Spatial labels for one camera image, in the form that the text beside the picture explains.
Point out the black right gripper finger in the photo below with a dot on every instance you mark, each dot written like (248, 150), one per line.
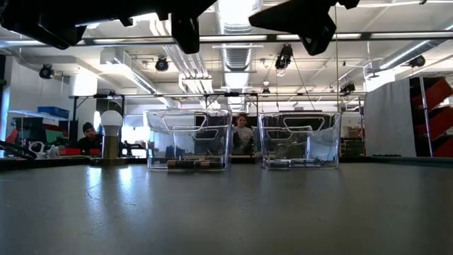
(283, 16)

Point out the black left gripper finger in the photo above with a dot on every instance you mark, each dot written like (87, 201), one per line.
(185, 33)

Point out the clear plastic bin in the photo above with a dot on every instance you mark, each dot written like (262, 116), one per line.
(155, 152)
(327, 152)

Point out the copper-top black battery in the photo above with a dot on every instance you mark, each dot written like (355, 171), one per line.
(204, 164)
(187, 164)
(172, 164)

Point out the silver AA battery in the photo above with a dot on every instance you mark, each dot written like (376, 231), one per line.
(301, 163)
(279, 164)

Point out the white ceiling pipes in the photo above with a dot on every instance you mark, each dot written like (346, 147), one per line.
(189, 63)

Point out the blue storage bin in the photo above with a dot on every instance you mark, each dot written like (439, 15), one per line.
(53, 112)

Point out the person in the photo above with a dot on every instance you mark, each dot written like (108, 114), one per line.
(88, 140)
(243, 136)

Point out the white curtain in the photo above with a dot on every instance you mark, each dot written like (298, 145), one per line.
(389, 120)

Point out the green box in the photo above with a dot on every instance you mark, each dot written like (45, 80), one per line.
(54, 136)

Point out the white bulb brass lamp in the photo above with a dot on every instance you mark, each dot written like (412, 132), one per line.
(111, 145)

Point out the red storage bin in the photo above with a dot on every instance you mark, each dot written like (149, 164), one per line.
(439, 93)
(440, 122)
(445, 148)

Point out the red flat object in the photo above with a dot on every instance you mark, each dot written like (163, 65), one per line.
(69, 151)

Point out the silver ventilation duct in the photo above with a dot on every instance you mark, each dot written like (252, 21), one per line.
(238, 60)

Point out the silver slanted duct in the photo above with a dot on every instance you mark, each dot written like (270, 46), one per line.
(407, 55)

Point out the metal rack post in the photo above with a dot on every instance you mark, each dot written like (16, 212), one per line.
(425, 117)

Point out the black aluminium table frame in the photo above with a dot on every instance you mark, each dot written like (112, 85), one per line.
(389, 160)

